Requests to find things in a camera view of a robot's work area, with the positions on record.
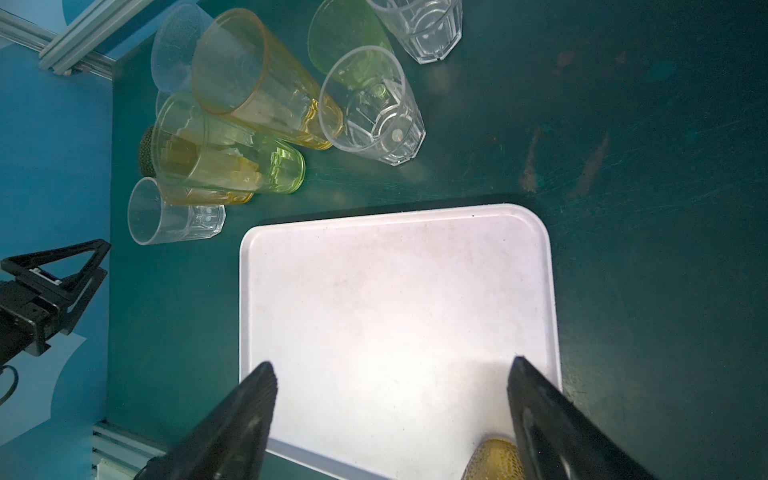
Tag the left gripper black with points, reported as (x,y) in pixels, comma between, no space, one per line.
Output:
(28,320)

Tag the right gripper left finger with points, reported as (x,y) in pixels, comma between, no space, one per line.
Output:
(230,443)

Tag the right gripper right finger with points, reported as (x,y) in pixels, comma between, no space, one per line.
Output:
(557,441)

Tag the dark amber textured glass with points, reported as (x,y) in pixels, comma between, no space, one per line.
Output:
(145,164)
(495,459)

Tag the clear faceted glass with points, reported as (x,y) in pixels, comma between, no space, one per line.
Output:
(154,220)
(428,30)
(367,107)

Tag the pink rectangular tray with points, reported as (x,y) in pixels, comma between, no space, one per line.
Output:
(392,335)

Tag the orange short glass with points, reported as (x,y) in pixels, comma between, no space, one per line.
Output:
(183,195)

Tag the tall green glass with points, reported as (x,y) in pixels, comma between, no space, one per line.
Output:
(193,148)

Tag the tall clear bluish glass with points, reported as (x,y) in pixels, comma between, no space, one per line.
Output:
(173,50)

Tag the tall orange glass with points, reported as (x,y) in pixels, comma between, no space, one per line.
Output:
(241,72)

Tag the small green glass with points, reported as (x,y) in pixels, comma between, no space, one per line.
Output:
(337,28)

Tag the aluminium frame left post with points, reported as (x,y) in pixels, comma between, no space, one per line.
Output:
(95,24)

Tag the aluminium frame back bar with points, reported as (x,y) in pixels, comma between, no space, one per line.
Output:
(22,32)

